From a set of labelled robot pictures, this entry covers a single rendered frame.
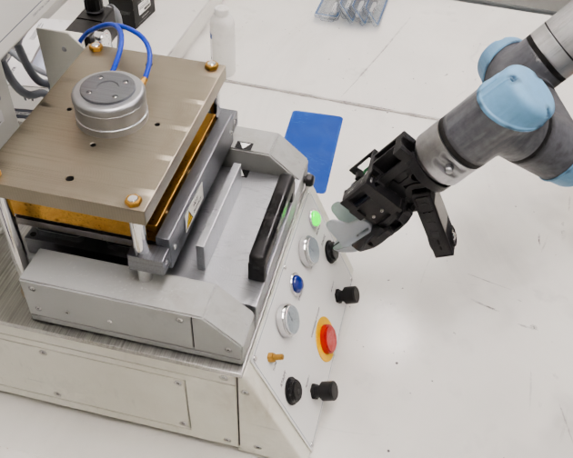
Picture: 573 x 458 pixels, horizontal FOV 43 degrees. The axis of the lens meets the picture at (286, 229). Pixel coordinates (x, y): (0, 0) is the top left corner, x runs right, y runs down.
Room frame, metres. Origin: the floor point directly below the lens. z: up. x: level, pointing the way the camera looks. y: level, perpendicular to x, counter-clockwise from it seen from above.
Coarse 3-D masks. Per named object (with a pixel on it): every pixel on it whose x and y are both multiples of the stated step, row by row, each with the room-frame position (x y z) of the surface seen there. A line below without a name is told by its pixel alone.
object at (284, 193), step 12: (288, 180) 0.68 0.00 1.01; (276, 192) 0.66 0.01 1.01; (288, 192) 0.66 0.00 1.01; (276, 204) 0.63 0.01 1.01; (264, 216) 0.62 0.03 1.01; (276, 216) 0.61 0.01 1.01; (264, 228) 0.59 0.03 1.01; (276, 228) 0.60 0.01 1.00; (264, 240) 0.57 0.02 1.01; (252, 252) 0.56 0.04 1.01; (264, 252) 0.56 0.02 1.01; (252, 264) 0.55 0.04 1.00; (264, 264) 0.55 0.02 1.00; (252, 276) 0.55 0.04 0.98; (264, 276) 0.55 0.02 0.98
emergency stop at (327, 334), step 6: (324, 324) 0.62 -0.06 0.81; (330, 324) 0.62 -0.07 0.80; (324, 330) 0.60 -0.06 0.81; (330, 330) 0.61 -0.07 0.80; (324, 336) 0.60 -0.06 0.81; (330, 336) 0.60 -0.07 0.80; (336, 336) 0.61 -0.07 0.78; (324, 342) 0.59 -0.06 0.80; (330, 342) 0.60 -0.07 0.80; (336, 342) 0.61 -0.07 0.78; (324, 348) 0.59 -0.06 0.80; (330, 348) 0.59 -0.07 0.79
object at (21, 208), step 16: (208, 128) 0.71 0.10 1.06; (192, 144) 0.68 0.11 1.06; (192, 160) 0.65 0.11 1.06; (176, 176) 0.62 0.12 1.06; (176, 192) 0.60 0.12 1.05; (16, 208) 0.58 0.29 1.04; (32, 208) 0.57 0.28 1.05; (48, 208) 0.57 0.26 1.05; (160, 208) 0.57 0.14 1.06; (32, 224) 0.57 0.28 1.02; (48, 224) 0.57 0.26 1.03; (64, 224) 0.57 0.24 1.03; (80, 224) 0.56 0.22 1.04; (96, 224) 0.56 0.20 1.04; (112, 224) 0.55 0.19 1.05; (128, 224) 0.55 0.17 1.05; (160, 224) 0.55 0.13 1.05; (112, 240) 0.55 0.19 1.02; (128, 240) 0.55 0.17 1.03
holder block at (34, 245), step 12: (36, 240) 0.58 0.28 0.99; (48, 240) 0.58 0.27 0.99; (60, 240) 0.58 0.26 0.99; (84, 240) 0.58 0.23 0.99; (96, 240) 0.58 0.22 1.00; (36, 252) 0.58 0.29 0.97; (60, 252) 0.57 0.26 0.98; (72, 252) 0.57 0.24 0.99; (84, 252) 0.56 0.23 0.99; (96, 252) 0.56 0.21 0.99; (108, 252) 0.56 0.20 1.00; (120, 252) 0.56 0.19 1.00
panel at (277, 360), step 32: (320, 224) 0.74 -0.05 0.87; (288, 256) 0.64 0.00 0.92; (320, 256) 0.70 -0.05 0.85; (288, 288) 0.60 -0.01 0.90; (320, 288) 0.66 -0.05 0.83; (320, 320) 0.62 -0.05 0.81; (256, 352) 0.49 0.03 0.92; (288, 352) 0.53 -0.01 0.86; (320, 352) 0.58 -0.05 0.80; (288, 416) 0.46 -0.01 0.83
